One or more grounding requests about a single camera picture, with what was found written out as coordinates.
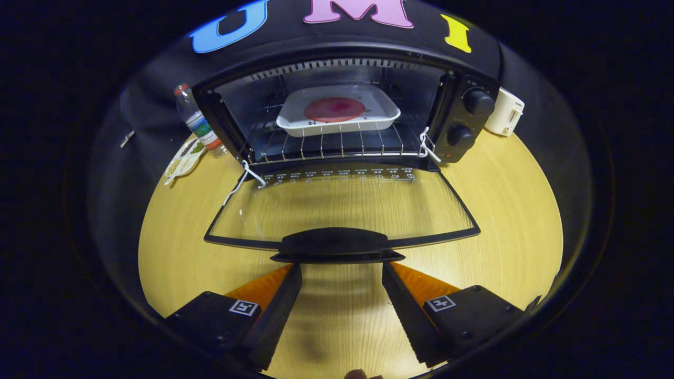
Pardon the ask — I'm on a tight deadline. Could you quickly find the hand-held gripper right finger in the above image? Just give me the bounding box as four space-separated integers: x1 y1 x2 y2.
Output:
381 262 527 368

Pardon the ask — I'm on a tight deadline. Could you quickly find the printed snack packet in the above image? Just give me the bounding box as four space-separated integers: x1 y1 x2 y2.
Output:
164 138 206 185

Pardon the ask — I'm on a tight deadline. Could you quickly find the clear plastic bottle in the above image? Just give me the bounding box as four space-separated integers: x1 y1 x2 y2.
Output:
175 83 228 157

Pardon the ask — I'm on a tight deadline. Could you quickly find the white square plate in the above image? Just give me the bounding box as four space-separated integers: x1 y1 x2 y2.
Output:
276 84 401 138

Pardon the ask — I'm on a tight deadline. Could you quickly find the pink round meat slice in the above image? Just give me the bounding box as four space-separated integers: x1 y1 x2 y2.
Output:
304 97 366 123

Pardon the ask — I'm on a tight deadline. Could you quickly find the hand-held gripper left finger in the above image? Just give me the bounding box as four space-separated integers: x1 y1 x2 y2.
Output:
164 263 303 371

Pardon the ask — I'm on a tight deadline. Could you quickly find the white pop-up toaster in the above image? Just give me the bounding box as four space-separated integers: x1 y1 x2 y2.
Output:
484 87 526 137

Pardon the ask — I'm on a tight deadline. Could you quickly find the black toaster oven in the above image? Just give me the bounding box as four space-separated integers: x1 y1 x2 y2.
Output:
191 41 501 264

